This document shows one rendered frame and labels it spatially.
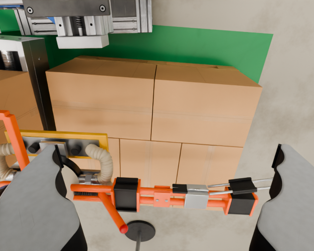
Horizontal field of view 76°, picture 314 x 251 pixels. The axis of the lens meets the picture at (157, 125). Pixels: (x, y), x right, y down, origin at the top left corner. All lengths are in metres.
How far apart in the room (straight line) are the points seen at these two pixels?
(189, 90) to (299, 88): 1.13
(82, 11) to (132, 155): 0.96
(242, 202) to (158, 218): 2.07
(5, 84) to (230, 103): 1.13
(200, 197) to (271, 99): 1.45
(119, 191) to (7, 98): 0.73
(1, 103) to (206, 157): 1.15
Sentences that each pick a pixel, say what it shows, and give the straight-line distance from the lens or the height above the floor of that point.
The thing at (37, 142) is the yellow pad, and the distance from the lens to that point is 0.79.
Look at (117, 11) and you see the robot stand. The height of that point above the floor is 0.21.
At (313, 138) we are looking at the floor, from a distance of 2.36.
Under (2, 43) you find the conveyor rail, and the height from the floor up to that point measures 0.60.
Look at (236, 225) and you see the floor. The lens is 2.91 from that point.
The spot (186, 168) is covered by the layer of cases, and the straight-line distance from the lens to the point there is 1.42.
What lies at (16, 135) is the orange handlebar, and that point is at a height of 1.19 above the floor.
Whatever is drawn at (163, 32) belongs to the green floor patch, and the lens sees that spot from 1.63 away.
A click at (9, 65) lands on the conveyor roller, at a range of 1.38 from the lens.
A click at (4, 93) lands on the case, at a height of 0.79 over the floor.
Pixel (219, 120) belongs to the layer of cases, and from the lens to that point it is 1.26.
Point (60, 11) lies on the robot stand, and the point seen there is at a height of 1.04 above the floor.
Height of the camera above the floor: 1.63
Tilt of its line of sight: 62 degrees down
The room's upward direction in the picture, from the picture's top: 177 degrees counter-clockwise
